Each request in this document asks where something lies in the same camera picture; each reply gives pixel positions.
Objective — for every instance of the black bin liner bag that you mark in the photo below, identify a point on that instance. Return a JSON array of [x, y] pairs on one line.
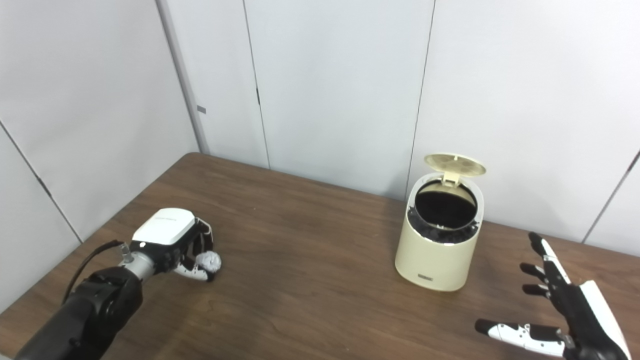
[[445, 210]]

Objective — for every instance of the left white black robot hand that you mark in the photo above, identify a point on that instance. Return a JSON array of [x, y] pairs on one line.
[[165, 227]]

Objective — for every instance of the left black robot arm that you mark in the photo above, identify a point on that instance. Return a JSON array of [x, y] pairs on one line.
[[90, 310]]

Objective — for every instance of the white paper ball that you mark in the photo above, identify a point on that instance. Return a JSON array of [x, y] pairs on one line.
[[209, 262]]

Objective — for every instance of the cream-colored bin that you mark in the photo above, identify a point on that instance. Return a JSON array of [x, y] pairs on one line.
[[430, 260]]

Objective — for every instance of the cream round bin lid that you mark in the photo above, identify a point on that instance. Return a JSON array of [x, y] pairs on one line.
[[455, 164]]

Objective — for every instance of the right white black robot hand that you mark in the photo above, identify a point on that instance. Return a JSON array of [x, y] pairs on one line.
[[585, 315]]

